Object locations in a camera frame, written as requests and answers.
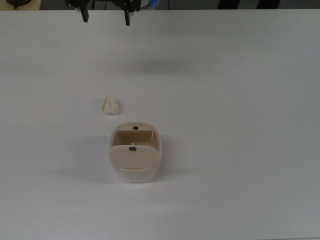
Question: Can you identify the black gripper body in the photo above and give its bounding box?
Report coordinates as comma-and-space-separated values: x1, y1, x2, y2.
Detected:
65, 0, 141, 12

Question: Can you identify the crumpled white paper trash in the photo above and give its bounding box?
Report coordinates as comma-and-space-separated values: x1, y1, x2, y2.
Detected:
100, 94, 120, 116

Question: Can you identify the small cream bin with lid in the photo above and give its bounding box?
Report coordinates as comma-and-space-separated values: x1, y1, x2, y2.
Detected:
107, 121, 164, 184

